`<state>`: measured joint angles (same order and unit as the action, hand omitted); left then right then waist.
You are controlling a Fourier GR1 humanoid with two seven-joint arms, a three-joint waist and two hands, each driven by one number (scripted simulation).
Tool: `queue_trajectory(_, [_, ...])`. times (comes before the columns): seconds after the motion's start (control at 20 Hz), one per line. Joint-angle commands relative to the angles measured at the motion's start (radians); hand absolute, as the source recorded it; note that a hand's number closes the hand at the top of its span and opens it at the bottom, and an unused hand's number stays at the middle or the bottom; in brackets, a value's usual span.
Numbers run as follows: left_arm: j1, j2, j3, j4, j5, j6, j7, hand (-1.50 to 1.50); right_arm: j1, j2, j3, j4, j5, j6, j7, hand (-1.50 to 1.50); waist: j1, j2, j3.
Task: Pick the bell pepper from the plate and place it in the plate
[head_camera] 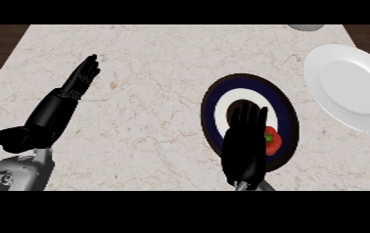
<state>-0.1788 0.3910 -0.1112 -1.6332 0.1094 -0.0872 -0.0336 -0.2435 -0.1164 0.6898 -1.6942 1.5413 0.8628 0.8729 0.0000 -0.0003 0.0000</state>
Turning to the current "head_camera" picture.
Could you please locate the navy and white plate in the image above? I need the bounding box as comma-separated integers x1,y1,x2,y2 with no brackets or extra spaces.
198,72,300,173

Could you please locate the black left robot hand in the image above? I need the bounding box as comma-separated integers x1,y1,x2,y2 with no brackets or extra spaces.
0,53,103,155

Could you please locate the grey round object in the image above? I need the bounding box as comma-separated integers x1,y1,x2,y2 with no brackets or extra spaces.
285,24,325,32

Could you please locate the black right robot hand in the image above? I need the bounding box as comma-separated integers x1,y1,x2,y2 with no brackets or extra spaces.
219,101,269,185

